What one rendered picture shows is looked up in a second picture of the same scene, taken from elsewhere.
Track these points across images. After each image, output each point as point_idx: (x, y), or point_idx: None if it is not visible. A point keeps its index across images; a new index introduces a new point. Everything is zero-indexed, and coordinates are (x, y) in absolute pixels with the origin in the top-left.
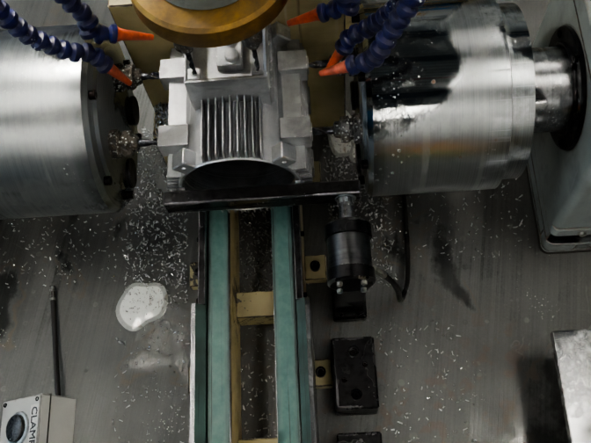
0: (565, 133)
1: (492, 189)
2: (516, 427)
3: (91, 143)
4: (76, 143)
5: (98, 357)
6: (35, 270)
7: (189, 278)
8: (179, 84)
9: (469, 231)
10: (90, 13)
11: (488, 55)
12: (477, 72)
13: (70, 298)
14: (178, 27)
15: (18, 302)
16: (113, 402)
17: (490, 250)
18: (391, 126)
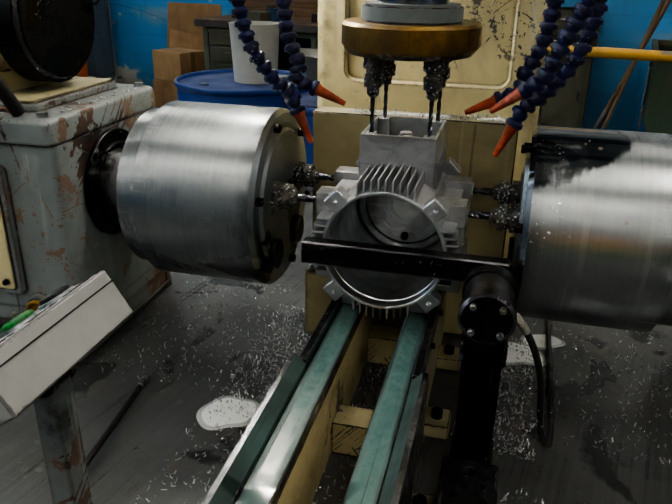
0: None
1: (657, 410)
2: None
3: (261, 153)
4: (248, 148)
5: (157, 441)
6: (136, 366)
7: None
8: (350, 180)
9: (629, 434)
10: (303, 58)
11: (658, 141)
12: (647, 148)
13: (157, 392)
14: (376, 26)
15: (104, 384)
16: (148, 481)
17: (657, 458)
18: (554, 176)
